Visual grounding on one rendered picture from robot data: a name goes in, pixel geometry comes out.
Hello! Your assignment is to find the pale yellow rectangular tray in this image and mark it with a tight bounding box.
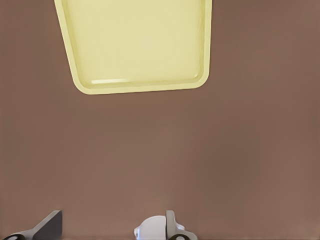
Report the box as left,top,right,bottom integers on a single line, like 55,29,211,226
53,0,214,96

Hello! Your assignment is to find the white rounded object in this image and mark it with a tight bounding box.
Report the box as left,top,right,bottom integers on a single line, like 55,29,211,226
133,215,187,240

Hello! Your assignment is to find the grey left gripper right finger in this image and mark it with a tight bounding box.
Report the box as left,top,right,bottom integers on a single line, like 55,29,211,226
165,209,199,240

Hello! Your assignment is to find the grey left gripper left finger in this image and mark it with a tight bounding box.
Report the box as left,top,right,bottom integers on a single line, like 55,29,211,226
2,209,63,240

